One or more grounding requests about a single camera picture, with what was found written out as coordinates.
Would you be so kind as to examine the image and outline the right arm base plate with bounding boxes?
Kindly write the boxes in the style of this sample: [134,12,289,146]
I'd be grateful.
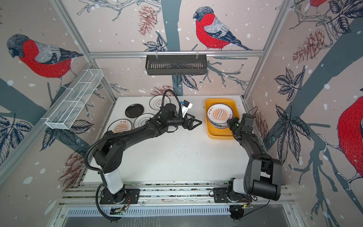
[211,187,252,203]

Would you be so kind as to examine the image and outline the small black plate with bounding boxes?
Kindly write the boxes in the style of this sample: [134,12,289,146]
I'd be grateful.
[125,104,144,118]

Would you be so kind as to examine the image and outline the left black cable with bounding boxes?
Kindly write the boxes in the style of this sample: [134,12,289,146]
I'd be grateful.
[84,89,183,222]

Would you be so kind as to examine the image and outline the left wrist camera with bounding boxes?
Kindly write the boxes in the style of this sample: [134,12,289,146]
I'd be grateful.
[181,100,193,118]

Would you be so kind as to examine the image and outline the white plate grey emblem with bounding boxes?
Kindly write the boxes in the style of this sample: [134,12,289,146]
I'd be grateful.
[133,113,154,128]

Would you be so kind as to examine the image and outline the orange sunburst plate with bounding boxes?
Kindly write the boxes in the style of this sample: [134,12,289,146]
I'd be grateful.
[107,119,133,133]
[207,103,233,124]

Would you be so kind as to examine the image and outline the green rim plate back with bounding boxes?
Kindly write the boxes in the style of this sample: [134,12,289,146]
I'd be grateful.
[209,121,229,129]

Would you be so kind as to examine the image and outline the white mesh wall shelf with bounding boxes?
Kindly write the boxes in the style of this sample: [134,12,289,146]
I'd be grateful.
[45,69,104,130]

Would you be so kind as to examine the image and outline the aluminium rail bed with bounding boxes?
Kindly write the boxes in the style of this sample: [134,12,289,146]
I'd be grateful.
[58,181,296,208]

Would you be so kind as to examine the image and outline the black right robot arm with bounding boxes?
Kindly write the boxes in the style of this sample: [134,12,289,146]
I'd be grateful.
[227,113,282,201]

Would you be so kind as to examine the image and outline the white plate back centre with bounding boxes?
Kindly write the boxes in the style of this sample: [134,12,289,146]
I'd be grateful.
[149,95,171,111]

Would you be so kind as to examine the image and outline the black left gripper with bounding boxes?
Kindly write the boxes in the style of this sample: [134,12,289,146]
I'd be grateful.
[167,113,202,131]

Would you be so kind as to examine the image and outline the black hanging wire basket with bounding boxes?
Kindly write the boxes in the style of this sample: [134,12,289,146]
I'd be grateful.
[145,54,208,76]

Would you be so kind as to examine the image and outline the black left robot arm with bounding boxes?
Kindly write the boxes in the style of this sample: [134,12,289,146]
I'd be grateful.
[84,103,202,204]

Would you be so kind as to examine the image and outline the yellow plastic bin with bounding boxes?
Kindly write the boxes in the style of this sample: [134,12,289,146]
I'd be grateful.
[205,98,240,140]

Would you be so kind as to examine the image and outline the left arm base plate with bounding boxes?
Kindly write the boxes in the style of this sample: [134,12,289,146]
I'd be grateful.
[100,188,140,205]

